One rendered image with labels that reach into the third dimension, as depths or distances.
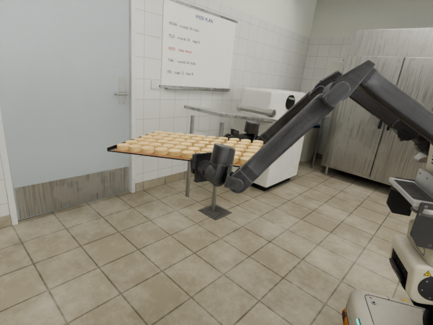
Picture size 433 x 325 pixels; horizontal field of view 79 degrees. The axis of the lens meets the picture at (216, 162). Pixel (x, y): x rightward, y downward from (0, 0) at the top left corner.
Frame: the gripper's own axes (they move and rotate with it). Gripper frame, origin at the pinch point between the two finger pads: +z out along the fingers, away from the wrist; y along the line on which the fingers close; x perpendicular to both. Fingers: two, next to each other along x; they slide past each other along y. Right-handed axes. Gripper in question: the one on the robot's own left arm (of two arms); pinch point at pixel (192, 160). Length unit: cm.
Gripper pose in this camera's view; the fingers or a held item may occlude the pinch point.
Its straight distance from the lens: 97.9
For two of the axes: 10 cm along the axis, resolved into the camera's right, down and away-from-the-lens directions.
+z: -4.9, -2.8, 8.2
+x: 8.7, -0.9, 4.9
